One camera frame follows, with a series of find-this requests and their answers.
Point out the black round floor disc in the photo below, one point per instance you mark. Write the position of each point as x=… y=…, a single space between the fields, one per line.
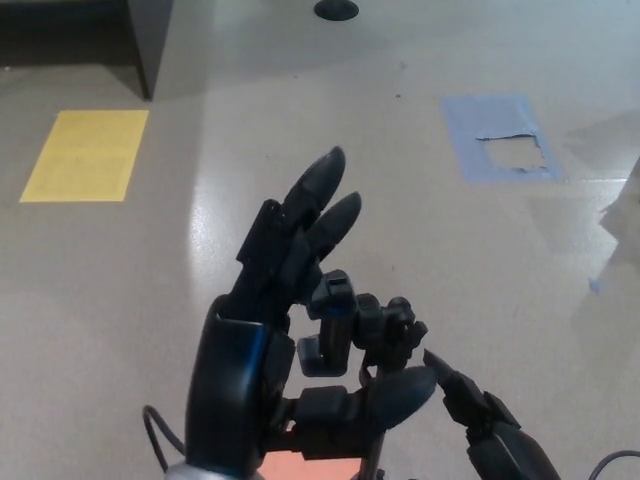
x=336 y=9

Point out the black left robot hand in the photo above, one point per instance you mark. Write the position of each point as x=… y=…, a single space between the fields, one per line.
x=225 y=380

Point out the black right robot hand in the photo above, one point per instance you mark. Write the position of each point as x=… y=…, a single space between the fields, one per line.
x=505 y=450

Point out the small blue tape piece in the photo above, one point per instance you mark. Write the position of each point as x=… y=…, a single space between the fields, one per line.
x=596 y=285

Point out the black telescopic phone stand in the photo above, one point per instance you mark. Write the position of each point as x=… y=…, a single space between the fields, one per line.
x=382 y=325

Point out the yellow paper sheet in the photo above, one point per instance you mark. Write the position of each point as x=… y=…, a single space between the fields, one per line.
x=82 y=155

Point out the orange paper sheet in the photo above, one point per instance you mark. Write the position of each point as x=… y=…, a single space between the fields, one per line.
x=310 y=467

